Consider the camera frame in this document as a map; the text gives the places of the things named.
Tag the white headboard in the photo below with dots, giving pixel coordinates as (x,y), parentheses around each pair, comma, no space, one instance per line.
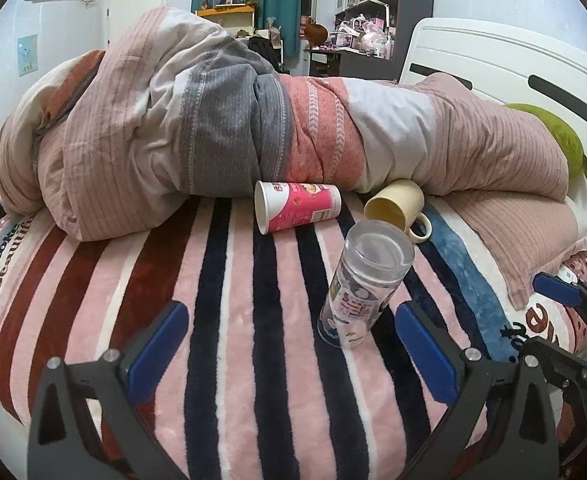
(473,55)

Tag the black bag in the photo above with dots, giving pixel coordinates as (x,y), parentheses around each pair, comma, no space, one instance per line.
(266,52)

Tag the brown round object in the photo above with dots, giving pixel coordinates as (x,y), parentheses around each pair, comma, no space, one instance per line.
(316,32)

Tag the dark bookshelf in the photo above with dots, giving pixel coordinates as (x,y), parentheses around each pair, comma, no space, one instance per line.
(411,20)

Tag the yellow shelf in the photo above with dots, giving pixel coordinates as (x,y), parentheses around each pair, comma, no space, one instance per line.
(226,10)

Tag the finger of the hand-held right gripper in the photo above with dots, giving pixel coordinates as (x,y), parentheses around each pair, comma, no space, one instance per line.
(553,355)
(556,287)

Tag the pink striped pillow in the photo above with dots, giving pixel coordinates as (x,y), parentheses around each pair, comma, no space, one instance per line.
(523,240)

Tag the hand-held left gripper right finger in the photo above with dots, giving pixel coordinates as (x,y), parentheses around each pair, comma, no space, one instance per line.
(426,355)

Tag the pile of pink packages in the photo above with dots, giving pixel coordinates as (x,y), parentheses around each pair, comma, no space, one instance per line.
(366,35)

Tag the pink grey striped duvet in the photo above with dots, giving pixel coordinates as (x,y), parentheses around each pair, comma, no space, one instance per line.
(148,125)

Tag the wall poster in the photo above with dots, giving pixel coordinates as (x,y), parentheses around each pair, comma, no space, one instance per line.
(27,55)

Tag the green plush toy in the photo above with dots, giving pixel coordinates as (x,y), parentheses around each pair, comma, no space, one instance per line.
(568,140)

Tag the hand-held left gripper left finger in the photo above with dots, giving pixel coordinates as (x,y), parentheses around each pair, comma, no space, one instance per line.
(157,356)

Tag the pink paper cup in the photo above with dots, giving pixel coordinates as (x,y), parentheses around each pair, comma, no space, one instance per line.
(303,205)

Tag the cream ceramic mug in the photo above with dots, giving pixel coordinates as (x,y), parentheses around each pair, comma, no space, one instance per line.
(398,201)

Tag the striped plush blanket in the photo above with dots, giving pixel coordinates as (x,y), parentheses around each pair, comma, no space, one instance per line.
(253,335)

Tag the white door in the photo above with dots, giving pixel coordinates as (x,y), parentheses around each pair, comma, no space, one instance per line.
(136,7)

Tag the clear plastic jar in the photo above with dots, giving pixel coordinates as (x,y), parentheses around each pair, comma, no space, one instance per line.
(358,290)

